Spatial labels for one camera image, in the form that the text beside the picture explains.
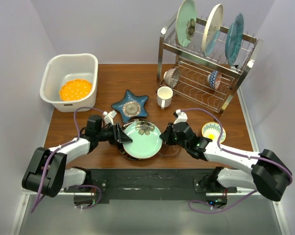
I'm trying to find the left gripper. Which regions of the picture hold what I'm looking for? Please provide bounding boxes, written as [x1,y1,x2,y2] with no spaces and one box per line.
[96,122,132,146]

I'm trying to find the black striped plate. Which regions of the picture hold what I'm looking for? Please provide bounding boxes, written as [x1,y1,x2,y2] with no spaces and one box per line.
[117,118,160,162]

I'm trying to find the mint flower plate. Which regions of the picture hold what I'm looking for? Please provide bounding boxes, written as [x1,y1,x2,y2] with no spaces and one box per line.
[122,121,162,159]
[176,0,197,47]

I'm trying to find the blue star-shaped dish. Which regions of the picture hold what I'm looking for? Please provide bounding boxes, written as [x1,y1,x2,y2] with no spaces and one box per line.
[111,90,149,123]

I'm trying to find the yellow polka dot plate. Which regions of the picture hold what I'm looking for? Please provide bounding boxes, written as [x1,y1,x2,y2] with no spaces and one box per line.
[59,79,92,102]

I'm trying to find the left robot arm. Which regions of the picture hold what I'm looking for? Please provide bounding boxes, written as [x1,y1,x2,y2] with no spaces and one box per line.
[22,115,133,197]

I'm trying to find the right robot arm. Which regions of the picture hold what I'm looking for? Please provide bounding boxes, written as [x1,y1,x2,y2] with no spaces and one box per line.
[160,122,292,202]

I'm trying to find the white plastic bin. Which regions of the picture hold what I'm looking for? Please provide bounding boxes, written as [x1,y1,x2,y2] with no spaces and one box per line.
[40,53,98,112]

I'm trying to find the clear glass dish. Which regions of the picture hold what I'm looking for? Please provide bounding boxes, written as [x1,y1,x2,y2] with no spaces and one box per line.
[159,143,182,158]

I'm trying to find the white mug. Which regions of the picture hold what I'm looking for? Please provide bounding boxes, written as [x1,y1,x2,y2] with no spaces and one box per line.
[157,86,173,110]

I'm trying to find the yellow blue small bowl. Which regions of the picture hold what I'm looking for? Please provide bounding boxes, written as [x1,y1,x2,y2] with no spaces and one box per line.
[202,122,221,141]

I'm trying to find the red patterned bowl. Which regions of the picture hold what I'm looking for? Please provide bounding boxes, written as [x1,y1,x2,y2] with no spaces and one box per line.
[163,68,180,88]

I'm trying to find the metal dish rack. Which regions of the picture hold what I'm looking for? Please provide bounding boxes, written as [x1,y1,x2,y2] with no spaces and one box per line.
[157,15,263,117]

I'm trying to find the blue zigzag bowl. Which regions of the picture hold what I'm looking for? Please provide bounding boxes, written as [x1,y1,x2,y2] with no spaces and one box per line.
[207,70,222,90]

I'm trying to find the teal glass plate in rack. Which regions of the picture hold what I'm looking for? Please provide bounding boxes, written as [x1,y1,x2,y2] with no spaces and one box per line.
[225,13,244,66]

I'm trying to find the beige blue plate in rack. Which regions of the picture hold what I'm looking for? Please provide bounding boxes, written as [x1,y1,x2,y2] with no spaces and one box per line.
[202,3,224,56]

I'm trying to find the mint flower plate in rack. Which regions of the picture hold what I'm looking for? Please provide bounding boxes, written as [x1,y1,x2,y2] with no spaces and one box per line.
[176,0,197,47]

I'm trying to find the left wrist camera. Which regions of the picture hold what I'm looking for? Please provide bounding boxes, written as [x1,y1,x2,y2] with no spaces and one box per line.
[102,110,117,125]

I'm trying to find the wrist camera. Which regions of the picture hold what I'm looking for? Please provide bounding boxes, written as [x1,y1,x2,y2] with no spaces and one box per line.
[102,110,117,125]
[174,109,188,124]

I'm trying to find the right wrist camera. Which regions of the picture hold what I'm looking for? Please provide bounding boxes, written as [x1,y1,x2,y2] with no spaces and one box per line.
[174,109,188,124]

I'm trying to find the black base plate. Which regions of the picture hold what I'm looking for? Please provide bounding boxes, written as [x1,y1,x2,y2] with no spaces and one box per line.
[56,167,238,205]

